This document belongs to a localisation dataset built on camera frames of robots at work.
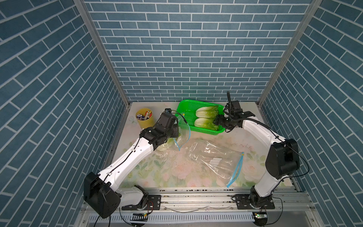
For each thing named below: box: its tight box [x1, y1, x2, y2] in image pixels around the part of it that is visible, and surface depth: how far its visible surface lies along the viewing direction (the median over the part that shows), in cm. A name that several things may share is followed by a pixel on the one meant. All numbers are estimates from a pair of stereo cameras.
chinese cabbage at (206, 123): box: [194, 117, 219, 131], surface depth 101 cm
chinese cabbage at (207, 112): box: [195, 104, 219, 119], surface depth 107 cm
